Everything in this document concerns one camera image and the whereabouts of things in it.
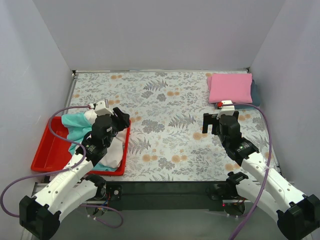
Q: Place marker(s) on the floral tablecloth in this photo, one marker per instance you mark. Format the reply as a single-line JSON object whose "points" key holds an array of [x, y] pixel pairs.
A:
{"points": [[166, 111]]}

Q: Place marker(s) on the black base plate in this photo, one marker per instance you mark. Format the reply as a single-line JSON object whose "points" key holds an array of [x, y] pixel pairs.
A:
{"points": [[170, 195]]}

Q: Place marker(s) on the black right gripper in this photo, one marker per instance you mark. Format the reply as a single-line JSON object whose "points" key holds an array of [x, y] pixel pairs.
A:
{"points": [[213, 118]]}

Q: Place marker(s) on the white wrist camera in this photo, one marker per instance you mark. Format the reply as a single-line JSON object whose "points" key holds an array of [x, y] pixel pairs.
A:
{"points": [[101, 107], [226, 106]]}

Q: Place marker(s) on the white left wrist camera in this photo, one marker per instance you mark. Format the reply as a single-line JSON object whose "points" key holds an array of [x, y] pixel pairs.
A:
{"points": [[101, 107]]}

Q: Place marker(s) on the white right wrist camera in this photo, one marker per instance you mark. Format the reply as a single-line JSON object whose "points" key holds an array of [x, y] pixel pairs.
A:
{"points": [[226, 106]]}

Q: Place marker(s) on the folded pink t shirt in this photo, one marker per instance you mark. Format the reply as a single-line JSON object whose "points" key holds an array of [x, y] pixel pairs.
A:
{"points": [[235, 87]]}

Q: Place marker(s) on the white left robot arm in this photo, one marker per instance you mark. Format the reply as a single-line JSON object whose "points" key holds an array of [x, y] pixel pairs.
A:
{"points": [[42, 213]]}

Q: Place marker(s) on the folded dark blue t shirt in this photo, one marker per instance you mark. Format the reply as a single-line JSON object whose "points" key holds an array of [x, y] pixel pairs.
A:
{"points": [[256, 100]]}

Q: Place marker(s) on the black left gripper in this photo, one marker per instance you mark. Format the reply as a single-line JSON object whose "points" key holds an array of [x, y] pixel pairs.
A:
{"points": [[119, 119]]}

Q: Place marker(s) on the white t shirt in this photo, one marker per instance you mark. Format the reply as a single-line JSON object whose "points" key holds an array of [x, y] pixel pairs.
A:
{"points": [[115, 153]]}

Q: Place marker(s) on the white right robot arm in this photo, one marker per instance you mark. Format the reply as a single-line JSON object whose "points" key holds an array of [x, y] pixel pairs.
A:
{"points": [[295, 213]]}

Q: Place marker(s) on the teal t shirt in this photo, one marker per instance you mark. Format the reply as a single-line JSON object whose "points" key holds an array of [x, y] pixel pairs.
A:
{"points": [[78, 124]]}

